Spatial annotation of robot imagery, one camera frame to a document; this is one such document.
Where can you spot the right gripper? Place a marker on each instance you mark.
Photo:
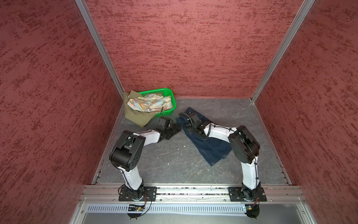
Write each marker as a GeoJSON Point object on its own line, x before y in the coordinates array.
{"type": "Point", "coordinates": [189, 127]}

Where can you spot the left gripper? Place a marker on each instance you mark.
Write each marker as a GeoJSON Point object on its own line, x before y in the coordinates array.
{"type": "Point", "coordinates": [175, 129]}

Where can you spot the blue denim skirt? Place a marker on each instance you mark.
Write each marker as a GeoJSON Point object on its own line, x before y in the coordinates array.
{"type": "Point", "coordinates": [212, 149]}

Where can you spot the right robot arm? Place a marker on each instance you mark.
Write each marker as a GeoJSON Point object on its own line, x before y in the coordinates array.
{"type": "Point", "coordinates": [245, 148]}

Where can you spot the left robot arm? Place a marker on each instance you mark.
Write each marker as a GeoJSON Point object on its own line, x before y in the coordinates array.
{"type": "Point", "coordinates": [126, 152]}

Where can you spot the olive green skirt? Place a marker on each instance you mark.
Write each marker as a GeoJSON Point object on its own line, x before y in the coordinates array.
{"type": "Point", "coordinates": [139, 118]}

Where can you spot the pastel patterned skirt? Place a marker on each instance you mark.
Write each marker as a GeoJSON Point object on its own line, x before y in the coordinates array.
{"type": "Point", "coordinates": [150, 103]}

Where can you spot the green plastic basket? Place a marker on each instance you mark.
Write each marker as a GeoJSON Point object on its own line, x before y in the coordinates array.
{"type": "Point", "coordinates": [164, 92]}

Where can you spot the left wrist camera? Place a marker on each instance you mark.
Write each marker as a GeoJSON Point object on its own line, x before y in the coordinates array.
{"type": "Point", "coordinates": [164, 123]}

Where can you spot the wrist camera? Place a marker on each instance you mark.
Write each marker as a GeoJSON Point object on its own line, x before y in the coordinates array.
{"type": "Point", "coordinates": [193, 119]}
{"type": "Point", "coordinates": [164, 123]}

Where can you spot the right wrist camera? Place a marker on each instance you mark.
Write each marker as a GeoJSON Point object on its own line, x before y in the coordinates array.
{"type": "Point", "coordinates": [193, 119]}

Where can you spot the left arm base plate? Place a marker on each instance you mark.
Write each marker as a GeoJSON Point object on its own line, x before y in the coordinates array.
{"type": "Point", "coordinates": [149, 193]}

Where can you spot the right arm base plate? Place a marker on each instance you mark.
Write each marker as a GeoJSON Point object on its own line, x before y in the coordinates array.
{"type": "Point", "coordinates": [240, 194]}

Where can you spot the aluminium front rail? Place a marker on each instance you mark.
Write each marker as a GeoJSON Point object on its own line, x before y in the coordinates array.
{"type": "Point", "coordinates": [194, 193]}

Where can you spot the white slotted cable duct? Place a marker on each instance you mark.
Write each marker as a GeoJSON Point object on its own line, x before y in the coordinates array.
{"type": "Point", "coordinates": [156, 208]}

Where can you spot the left aluminium corner post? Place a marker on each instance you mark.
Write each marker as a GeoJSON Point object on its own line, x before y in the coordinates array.
{"type": "Point", "coordinates": [83, 8]}

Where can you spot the aluminium corner post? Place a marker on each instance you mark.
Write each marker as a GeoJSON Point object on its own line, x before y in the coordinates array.
{"type": "Point", "coordinates": [83, 8]}
{"type": "Point", "coordinates": [294, 27]}

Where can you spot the right aluminium corner post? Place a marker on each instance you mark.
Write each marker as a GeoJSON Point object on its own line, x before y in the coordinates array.
{"type": "Point", "coordinates": [294, 27]}

